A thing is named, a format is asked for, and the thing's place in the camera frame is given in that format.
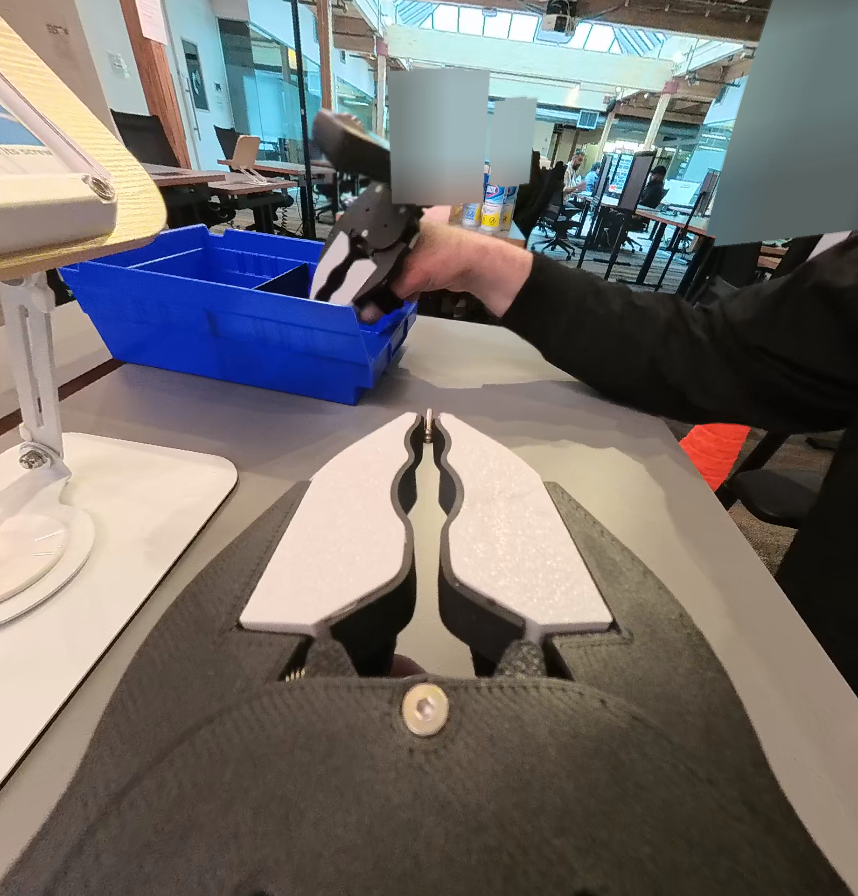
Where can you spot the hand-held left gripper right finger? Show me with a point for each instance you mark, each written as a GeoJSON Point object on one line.
{"type": "Point", "coordinates": [520, 546]}

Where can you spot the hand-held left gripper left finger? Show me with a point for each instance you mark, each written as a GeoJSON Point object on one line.
{"type": "Point", "coordinates": [331, 546]}

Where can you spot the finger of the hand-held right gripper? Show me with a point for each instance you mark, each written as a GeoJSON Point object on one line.
{"type": "Point", "coordinates": [331, 266]}
{"type": "Point", "coordinates": [357, 283]}

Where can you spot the blue plastic bin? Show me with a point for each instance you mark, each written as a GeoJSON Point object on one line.
{"type": "Point", "coordinates": [226, 336]}

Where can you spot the metal screw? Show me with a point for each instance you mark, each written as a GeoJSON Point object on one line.
{"type": "Point", "coordinates": [429, 423]}

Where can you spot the person's right forearm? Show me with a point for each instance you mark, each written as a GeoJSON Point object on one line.
{"type": "Point", "coordinates": [646, 336]}

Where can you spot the brown office desk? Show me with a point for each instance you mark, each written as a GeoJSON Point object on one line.
{"type": "Point", "coordinates": [296, 168]}

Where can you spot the grey desk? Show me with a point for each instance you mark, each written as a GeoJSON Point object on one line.
{"type": "Point", "coordinates": [541, 420]}

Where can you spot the person's right hand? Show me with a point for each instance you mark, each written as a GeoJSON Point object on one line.
{"type": "Point", "coordinates": [464, 262]}

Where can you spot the black bin divider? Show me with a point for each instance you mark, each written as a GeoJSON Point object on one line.
{"type": "Point", "coordinates": [285, 283]}

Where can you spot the white wipes canister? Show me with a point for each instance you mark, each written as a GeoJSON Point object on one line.
{"type": "Point", "coordinates": [492, 203]}

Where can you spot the tan board stand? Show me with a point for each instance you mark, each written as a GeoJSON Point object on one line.
{"type": "Point", "coordinates": [247, 154]}

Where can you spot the black office chair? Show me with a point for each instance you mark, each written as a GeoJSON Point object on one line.
{"type": "Point", "coordinates": [548, 203]}

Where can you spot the orange cone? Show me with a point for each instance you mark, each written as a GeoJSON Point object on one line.
{"type": "Point", "coordinates": [716, 451]}

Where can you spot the wooden instruction board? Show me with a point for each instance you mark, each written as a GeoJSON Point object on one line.
{"type": "Point", "coordinates": [121, 161]}

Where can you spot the black chair base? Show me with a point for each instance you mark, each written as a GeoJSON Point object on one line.
{"type": "Point", "coordinates": [779, 490]}

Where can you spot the ceiling projector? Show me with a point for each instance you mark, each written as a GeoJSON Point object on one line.
{"type": "Point", "coordinates": [558, 17]}

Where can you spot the white paper sign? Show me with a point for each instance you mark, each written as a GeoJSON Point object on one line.
{"type": "Point", "coordinates": [154, 21]}

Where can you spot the framed instruction sheet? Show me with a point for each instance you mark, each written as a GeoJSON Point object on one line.
{"type": "Point", "coordinates": [23, 161]}

